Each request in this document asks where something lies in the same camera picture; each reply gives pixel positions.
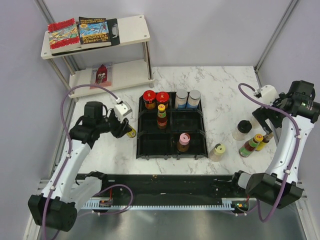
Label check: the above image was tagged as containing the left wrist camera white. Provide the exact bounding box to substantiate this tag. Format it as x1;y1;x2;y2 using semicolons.
113;101;132;123

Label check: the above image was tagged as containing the black compartment organizer tray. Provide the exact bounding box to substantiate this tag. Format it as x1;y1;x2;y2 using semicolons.
136;91;209;160

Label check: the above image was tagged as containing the blue label clear jar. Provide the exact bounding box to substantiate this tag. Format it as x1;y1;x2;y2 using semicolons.
186;90;201;109

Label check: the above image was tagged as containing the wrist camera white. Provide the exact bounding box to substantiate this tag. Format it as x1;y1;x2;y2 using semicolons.
113;101;132;123
254;84;279;106

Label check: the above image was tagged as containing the red lid sauce jar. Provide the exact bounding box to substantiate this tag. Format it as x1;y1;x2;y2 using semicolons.
142;90;156;110

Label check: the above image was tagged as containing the white cable duct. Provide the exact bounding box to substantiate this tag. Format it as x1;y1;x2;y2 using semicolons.
81;198;249;211

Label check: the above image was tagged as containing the white two-tier shelf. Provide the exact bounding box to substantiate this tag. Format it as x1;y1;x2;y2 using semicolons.
40;15;154;99

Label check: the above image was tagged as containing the yellow lid spice jar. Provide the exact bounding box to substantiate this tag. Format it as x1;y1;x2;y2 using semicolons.
208;143;226;162

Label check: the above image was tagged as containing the black cover treehouse book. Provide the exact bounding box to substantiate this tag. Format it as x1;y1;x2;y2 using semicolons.
78;16;112;49

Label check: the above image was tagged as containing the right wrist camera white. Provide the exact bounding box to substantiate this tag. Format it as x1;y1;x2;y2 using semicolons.
254;84;279;106

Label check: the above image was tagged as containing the pink lid spice jar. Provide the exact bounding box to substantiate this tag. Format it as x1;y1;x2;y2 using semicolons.
177;133;191;153

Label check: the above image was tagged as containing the yellow cap sauce bottle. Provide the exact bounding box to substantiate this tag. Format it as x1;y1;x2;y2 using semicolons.
157;104;168;129

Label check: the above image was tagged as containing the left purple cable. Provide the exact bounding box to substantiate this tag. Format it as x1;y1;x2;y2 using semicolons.
41;84;123;240

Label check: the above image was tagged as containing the clear jar grey lid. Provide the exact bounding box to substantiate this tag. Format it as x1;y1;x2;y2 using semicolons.
174;89;188;109

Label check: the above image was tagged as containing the small yellow label bottle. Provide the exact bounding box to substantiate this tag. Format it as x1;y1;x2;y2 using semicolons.
126;125;137;139

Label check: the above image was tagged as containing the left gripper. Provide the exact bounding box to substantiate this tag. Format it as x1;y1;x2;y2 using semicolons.
96;109;132;139

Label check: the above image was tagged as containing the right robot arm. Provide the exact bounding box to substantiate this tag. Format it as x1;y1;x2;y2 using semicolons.
229;80;320;209

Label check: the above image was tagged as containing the black lid clear jar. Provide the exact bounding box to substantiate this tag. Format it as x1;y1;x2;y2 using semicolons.
249;116;261;129

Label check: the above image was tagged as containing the pink book on lower shelf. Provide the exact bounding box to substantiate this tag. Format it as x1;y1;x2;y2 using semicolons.
90;62;113;88

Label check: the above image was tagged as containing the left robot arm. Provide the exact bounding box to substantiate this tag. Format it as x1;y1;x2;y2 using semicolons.
28;101;133;232

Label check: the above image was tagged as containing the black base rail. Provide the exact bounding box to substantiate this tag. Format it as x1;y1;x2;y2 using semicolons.
76;172;247;206

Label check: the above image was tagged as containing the green label sauce bottle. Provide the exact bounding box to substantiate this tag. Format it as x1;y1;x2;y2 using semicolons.
238;134;264;158

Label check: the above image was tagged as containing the brown cap small bottle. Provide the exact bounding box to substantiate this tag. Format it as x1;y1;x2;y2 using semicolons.
255;132;274;152

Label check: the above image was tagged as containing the red cover book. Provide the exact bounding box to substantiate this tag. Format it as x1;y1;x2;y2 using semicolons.
47;18;81;54

